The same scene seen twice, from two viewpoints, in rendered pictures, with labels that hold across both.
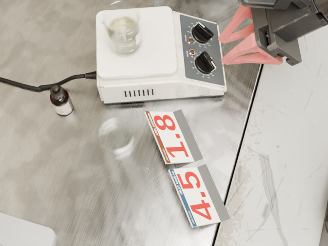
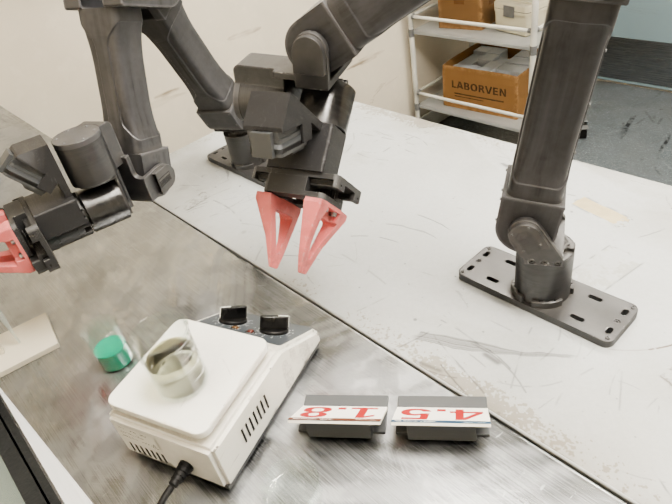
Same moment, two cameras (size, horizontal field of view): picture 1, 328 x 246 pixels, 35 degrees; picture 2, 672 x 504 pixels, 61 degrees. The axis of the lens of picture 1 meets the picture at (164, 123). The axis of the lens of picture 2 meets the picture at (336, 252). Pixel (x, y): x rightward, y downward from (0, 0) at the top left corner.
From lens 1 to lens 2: 0.40 m
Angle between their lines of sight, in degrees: 43
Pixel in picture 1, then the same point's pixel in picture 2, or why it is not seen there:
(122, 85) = (234, 421)
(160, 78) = (261, 370)
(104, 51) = (170, 412)
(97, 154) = not seen: outside the picture
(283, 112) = (376, 300)
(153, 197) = (414, 480)
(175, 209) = (446, 457)
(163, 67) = (251, 352)
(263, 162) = (427, 339)
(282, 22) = (320, 156)
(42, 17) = not seen: outside the picture
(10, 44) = not seen: outside the picture
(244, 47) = (312, 218)
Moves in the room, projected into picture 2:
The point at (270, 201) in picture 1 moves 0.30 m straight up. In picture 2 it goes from (481, 349) to (478, 93)
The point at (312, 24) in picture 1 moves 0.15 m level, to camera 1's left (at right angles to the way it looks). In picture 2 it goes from (340, 139) to (263, 222)
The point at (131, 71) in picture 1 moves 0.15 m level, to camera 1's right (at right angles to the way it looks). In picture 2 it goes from (227, 390) to (303, 286)
